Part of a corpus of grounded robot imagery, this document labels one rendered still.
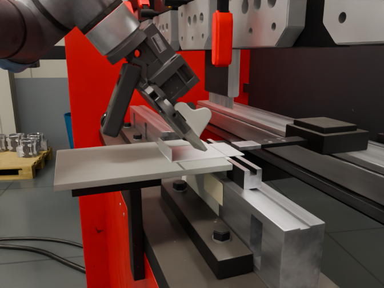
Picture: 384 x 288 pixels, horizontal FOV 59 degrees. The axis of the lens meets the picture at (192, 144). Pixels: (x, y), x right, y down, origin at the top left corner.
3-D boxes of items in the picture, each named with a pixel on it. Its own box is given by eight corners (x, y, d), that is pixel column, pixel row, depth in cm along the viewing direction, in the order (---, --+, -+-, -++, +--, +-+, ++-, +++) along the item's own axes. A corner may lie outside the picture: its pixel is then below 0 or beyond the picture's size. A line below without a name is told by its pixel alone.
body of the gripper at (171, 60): (203, 84, 53) (155, 19, 49) (163, 120, 53) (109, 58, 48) (187, 80, 60) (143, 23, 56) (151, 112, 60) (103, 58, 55)
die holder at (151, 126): (130, 128, 137) (129, 105, 135) (145, 128, 139) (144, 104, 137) (162, 166, 92) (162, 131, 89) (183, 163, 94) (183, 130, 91)
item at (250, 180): (196, 154, 69) (197, 139, 69) (210, 152, 70) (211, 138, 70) (243, 190, 51) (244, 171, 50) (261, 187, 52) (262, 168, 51)
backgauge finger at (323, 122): (221, 146, 69) (222, 122, 68) (325, 136, 78) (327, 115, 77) (250, 164, 58) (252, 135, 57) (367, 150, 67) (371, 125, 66)
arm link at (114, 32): (86, 34, 46) (83, 36, 53) (110, 60, 48) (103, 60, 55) (127, -2, 47) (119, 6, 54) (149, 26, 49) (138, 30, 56)
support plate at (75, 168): (57, 155, 62) (56, 150, 61) (194, 143, 70) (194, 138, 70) (54, 192, 45) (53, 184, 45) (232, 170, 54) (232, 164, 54)
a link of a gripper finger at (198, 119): (231, 132, 55) (193, 88, 53) (204, 157, 54) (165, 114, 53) (226, 131, 58) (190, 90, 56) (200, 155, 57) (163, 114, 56)
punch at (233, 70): (204, 102, 64) (204, 50, 62) (214, 101, 65) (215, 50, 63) (227, 110, 55) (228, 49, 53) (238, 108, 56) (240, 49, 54)
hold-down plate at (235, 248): (160, 195, 73) (160, 182, 72) (184, 192, 74) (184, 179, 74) (217, 280, 45) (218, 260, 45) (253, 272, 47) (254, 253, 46)
